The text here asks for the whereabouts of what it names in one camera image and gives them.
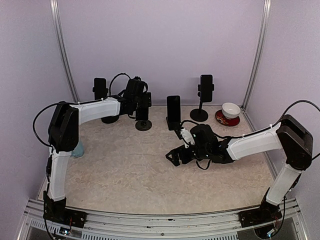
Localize light blue mug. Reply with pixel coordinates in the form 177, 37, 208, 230
71, 140, 85, 158

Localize black round-base pole stand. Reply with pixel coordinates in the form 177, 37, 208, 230
190, 84, 209, 122

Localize brown-base plate phone stand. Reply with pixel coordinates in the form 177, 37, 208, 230
135, 120, 152, 132

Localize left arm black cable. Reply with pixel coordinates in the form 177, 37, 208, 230
32, 72, 133, 226

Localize red round saucer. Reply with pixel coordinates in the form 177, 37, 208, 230
215, 109, 240, 127

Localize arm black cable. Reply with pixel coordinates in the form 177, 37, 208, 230
32, 72, 133, 226
179, 100, 320, 221

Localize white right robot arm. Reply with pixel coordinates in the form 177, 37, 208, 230
165, 114, 313, 222

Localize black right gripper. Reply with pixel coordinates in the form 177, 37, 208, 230
166, 144, 210, 166

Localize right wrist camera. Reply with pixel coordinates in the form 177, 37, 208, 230
174, 127, 195, 149

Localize black smartphone blue edge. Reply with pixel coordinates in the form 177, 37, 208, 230
166, 95, 181, 123

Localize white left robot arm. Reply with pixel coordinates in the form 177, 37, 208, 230
43, 77, 152, 226

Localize black smartphone silver edge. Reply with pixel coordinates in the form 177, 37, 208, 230
135, 107, 149, 121

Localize black folding phone stand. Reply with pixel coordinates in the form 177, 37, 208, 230
166, 116, 182, 131

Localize white ceramic bowl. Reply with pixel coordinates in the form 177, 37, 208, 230
221, 102, 241, 119

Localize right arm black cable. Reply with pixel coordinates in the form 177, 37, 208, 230
179, 100, 320, 221

